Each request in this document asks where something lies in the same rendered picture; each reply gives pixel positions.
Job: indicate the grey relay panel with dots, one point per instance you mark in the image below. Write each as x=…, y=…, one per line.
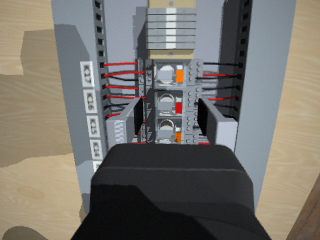
x=92, y=35

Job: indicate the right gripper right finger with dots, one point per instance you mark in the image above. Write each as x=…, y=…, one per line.
x=218, y=129

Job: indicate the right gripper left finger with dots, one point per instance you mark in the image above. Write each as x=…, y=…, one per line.
x=123, y=128

